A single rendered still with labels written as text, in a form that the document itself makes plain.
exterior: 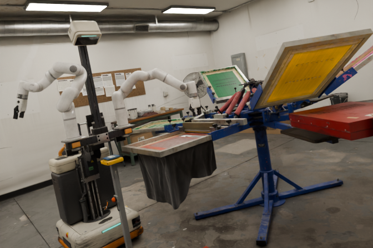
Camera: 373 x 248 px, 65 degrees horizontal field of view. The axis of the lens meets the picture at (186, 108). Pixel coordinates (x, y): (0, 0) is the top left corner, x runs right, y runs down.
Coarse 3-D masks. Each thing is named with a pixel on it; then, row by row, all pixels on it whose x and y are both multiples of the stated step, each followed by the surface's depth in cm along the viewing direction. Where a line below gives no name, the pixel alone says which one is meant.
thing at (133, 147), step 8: (160, 136) 261; (168, 136) 267; (208, 136) 224; (128, 144) 245; (136, 144) 246; (144, 144) 251; (184, 144) 209; (192, 144) 214; (136, 152) 223; (144, 152) 212; (152, 152) 204; (160, 152) 196; (168, 152) 200
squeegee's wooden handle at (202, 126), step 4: (184, 124) 269; (188, 124) 264; (192, 124) 260; (196, 124) 255; (200, 124) 251; (204, 124) 247; (208, 124) 243; (184, 128) 270; (188, 128) 265; (192, 128) 261; (196, 128) 256; (200, 128) 252; (204, 128) 248; (208, 128) 244
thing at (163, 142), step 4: (176, 136) 263; (164, 140) 254; (168, 140) 251; (172, 140) 248; (176, 140) 245; (152, 144) 246; (156, 144) 243; (160, 144) 240; (164, 144) 237; (148, 148) 232; (152, 148) 230
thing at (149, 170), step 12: (144, 156) 232; (168, 156) 208; (144, 168) 239; (156, 168) 224; (168, 168) 209; (144, 180) 242; (156, 180) 227; (168, 180) 212; (156, 192) 230; (168, 192) 219
